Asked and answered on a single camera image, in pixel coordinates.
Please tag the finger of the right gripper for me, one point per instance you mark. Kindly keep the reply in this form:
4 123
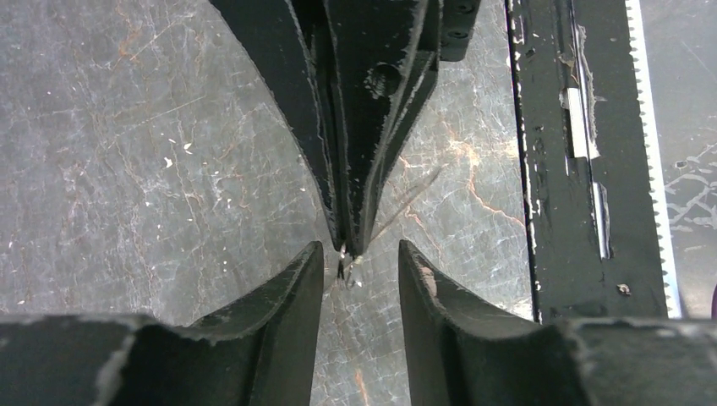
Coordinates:
280 38
385 56

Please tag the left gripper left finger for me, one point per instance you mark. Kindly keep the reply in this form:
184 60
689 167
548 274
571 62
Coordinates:
258 350

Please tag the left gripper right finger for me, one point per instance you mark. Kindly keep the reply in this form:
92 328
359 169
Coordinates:
462 350

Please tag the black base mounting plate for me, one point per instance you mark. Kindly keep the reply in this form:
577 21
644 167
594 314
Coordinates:
592 243

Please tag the white slotted cable duct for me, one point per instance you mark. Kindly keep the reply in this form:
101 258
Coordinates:
652 150

